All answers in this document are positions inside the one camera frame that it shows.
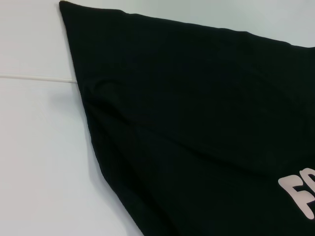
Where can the black shirt with FREE print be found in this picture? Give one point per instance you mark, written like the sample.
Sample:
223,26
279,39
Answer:
197,118

